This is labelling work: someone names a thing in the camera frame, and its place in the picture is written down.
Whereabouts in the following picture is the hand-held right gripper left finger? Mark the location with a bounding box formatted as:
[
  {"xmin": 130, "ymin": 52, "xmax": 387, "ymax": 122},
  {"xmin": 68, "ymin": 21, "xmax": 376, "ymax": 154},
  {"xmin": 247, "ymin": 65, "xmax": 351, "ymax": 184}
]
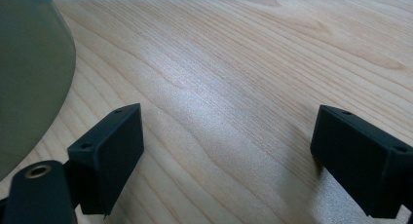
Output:
[{"xmin": 67, "ymin": 102, "xmax": 145, "ymax": 216}]

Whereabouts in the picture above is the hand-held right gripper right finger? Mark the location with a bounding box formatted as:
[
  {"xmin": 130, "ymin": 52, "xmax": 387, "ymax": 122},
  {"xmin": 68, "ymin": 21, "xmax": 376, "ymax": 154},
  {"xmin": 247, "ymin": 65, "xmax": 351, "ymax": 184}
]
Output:
[{"xmin": 310, "ymin": 104, "xmax": 413, "ymax": 219}]

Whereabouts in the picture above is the green ribbed plastic trash bin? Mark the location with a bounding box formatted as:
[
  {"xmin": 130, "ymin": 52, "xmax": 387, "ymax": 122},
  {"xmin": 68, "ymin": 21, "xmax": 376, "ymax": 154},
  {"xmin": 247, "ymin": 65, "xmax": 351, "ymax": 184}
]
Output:
[{"xmin": 0, "ymin": 0, "xmax": 77, "ymax": 182}]

